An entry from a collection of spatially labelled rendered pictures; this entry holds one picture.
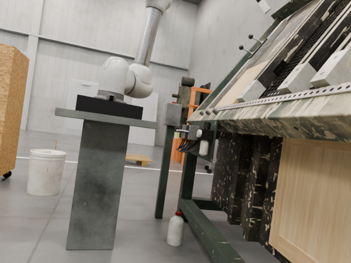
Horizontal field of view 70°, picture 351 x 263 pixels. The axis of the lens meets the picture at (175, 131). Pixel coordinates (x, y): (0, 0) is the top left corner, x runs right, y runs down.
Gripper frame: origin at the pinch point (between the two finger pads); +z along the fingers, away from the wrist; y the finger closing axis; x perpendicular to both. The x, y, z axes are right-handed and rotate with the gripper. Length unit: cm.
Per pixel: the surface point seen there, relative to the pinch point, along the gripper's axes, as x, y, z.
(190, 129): 69, 21, 20
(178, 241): 113, 25, 76
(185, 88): 290, 498, -295
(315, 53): -4.0, -4.2, 34.8
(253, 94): 26.4, 16.1, 26.6
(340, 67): -6, -19, 49
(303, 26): -9.0, 34.0, 4.6
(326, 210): 22, 0, 85
